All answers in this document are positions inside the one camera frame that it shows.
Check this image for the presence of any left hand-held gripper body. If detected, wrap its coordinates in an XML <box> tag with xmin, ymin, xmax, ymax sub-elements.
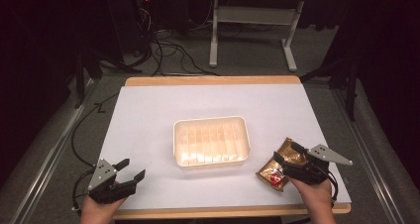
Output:
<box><xmin>87</xmin><ymin>158</ymin><xmax>138</xmax><ymax>205</ymax></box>

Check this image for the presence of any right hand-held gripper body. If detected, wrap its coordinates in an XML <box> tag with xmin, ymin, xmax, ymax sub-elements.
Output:
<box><xmin>283</xmin><ymin>143</ymin><xmax>354</xmax><ymax>186</ymax></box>

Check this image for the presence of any gold snack bag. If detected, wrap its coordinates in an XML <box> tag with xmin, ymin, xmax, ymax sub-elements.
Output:
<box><xmin>256</xmin><ymin>137</ymin><xmax>310</xmax><ymax>193</ymax></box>

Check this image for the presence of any person's left hand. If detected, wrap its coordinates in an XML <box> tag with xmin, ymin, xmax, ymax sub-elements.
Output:
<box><xmin>79</xmin><ymin>193</ymin><xmax>127</xmax><ymax>224</ymax></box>

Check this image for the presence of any person's right hand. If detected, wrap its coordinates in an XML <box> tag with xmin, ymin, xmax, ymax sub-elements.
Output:
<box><xmin>288</xmin><ymin>176</ymin><xmax>337</xmax><ymax>222</ymax></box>

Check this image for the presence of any white table mat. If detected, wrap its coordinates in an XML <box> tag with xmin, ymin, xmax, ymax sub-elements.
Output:
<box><xmin>98</xmin><ymin>82</ymin><xmax>353</xmax><ymax>211</ymax></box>

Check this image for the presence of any white plastic basket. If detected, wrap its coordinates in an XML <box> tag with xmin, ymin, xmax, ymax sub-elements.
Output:
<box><xmin>172</xmin><ymin>115</ymin><xmax>252</xmax><ymax>170</ymax></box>

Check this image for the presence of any black stand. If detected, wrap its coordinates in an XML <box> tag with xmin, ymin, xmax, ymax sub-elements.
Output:
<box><xmin>299</xmin><ymin>56</ymin><xmax>361</xmax><ymax>122</ymax></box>
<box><xmin>72</xmin><ymin>45</ymin><xmax>104</xmax><ymax>110</ymax></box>

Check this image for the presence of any dark computer tower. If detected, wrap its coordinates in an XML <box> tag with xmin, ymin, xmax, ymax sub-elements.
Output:
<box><xmin>130</xmin><ymin>0</ymin><xmax>158</xmax><ymax>55</ymax></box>

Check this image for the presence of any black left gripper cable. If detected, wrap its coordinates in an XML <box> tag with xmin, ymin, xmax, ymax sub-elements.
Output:
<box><xmin>70</xmin><ymin>168</ymin><xmax>97</xmax><ymax>216</ymax></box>

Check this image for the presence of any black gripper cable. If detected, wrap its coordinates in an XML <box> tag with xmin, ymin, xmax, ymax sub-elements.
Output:
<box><xmin>70</xmin><ymin>168</ymin><xmax>97</xmax><ymax>216</ymax></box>
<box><xmin>326</xmin><ymin>169</ymin><xmax>340</xmax><ymax>206</ymax></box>

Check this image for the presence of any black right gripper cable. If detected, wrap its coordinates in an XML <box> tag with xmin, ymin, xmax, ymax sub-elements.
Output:
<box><xmin>326</xmin><ymin>169</ymin><xmax>340</xmax><ymax>206</ymax></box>

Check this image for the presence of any aluminium floor rail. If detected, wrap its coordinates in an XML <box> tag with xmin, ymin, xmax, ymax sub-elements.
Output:
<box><xmin>9</xmin><ymin>78</ymin><xmax>97</xmax><ymax>224</ymax></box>
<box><xmin>331</xmin><ymin>88</ymin><xmax>402</xmax><ymax>224</ymax></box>

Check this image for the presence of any long black floor cable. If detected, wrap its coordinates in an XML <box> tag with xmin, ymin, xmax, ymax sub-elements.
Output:
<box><xmin>70</xmin><ymin>92</ymin><xmax>121</xmax><ymax>168</ymax></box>

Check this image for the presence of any tangle of black floor cables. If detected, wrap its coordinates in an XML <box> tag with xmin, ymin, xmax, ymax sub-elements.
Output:
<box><xmin>132</xmin><ymin>5</ymin><xmax>221</xmax><ymax>78</ymax></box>

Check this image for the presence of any white metal desk frame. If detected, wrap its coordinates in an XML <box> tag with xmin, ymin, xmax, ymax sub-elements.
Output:
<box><xmin>208</xmin><ymin>0</ymin><xmax>305</xmax><ymax>73</ymax></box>

